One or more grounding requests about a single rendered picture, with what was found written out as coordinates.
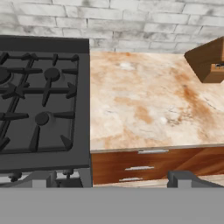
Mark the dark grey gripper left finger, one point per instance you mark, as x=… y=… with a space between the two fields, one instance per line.
x=43 y=183

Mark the brown wooden drawer front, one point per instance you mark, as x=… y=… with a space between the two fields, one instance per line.
x=110 y=170
x=116 y=157
x=105 y=179

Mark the black hob knob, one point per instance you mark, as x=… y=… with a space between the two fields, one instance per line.
x=68 y=173
x=14 y=176

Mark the brown wooden cupboard door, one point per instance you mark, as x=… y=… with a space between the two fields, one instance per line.
x=207 y=162

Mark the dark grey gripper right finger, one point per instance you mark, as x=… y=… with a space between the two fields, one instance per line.
x=175 y=178

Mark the black gas hob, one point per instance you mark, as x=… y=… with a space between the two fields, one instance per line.
x=43 y=93

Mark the brown wooden knife block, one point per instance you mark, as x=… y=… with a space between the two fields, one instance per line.
x=204 y=62

